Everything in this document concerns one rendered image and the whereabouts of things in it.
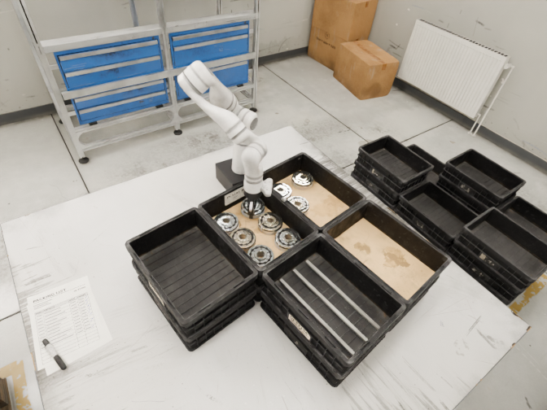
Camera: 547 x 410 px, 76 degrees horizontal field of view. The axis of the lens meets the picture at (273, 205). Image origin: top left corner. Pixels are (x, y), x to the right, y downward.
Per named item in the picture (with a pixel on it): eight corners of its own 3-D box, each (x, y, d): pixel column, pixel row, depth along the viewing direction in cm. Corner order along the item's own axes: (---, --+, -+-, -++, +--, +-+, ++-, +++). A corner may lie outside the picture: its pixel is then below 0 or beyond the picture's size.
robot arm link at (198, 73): (194, 51, 114) (227, 84, 138) (173, 71, 116) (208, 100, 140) (209, 71, 112) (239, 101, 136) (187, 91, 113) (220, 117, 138)
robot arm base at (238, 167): (229, 163, 179) (230, 136, 167) (246, 161, 183) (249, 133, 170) (235, 176, 173) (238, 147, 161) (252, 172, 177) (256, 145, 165)
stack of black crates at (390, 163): (343, 195, 264) (357, 146, 232) (370, 181, 277) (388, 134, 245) (382, 230, 243) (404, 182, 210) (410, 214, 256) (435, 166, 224)
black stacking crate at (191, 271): (130, 262, 133) (124, 243, 125) (198, 225, 148) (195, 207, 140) (186, 342, 114) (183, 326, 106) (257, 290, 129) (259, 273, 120)
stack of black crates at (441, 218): (382, 230, 243) (399, 195, 218) (410, 214, 256) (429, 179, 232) (430, 272, 221) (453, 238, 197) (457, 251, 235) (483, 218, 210)
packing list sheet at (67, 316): (20, 301, 131) (20, 300, 130) (86, 272, 141) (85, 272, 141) (40, 379, 113) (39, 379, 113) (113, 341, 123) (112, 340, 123)
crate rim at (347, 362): (260, 276, 122) (260, 272, 120) (319, 235, 137) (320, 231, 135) (347, 369, 102) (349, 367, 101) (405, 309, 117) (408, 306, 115)
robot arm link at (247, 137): (273, 149, 129) (249, 119, 125) (262, 162, 123) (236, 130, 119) (261, 156, 134) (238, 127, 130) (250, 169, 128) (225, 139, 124)
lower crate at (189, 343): (136, 277, 141) (129, 260, 132) (199, 241, 156) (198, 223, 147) (190, 355, 122) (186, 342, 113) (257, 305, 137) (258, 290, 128)
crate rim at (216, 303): (124, 246, 126) (122, 242, 125) (196, 209, 141) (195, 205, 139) (183, 329, 107) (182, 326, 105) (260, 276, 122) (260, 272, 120)
